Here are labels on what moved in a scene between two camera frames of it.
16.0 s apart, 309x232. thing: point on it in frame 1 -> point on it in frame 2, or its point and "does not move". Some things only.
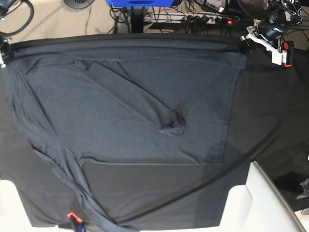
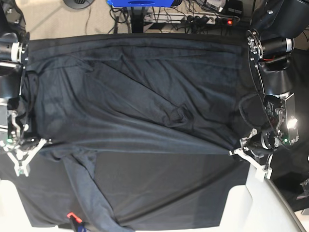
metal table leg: x=137 y=19 does not move
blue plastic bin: x=142 y=3 does not move
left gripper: x=5 y=54 -> x=19 y=139
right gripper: x=272 y=31 -> x=260 y=145
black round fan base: x=78 y=4 does not move
